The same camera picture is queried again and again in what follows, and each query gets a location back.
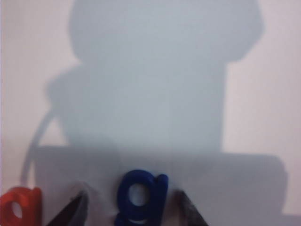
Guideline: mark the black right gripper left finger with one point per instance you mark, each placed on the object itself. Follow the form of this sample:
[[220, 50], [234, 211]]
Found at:
[[75, 212]]

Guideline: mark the blue letter g magnet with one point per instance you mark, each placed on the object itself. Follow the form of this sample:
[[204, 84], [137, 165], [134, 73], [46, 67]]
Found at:
[[155, 200]]

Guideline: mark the red letter a magnet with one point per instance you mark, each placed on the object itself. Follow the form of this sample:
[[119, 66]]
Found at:
[[30, 204]]

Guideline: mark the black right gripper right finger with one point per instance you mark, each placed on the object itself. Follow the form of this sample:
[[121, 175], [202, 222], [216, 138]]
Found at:
[[188, 212]]

